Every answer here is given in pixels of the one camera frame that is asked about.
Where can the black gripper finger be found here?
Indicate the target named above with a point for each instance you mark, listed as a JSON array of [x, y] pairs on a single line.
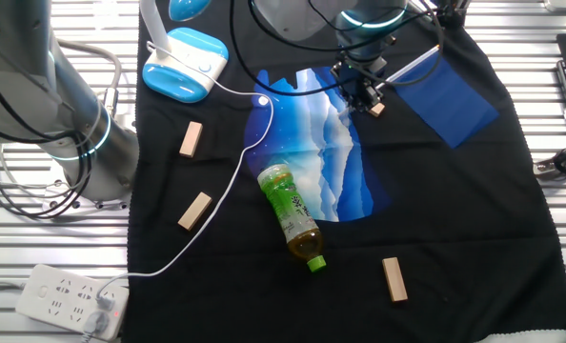
[[354, 101], [371, 99]]

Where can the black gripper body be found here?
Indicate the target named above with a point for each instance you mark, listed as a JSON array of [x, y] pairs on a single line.
[[361, 76]]

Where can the blue flag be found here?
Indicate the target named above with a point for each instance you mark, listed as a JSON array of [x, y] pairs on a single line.
[[445, 105]]

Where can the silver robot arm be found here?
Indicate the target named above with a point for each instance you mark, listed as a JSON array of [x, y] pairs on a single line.
[[26, 71]]

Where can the wooden block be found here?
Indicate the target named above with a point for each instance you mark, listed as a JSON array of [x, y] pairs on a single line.
[[377, 110], [395, 279], [191, 139], [195, 211]]

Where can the green tea bottle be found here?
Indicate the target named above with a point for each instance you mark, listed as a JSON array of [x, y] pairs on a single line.
[[290, 209]]

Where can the black cloth with mountain print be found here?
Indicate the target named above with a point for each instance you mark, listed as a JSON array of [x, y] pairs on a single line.
[[454, 214]]

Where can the blue and white desk lamp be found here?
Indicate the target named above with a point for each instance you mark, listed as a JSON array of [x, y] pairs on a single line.
[[183, 62]]

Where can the grey plug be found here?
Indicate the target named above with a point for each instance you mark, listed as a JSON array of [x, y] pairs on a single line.
[[95, 324]]

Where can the white power strip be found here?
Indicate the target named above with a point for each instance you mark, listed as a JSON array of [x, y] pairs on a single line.
[[54, 295]]

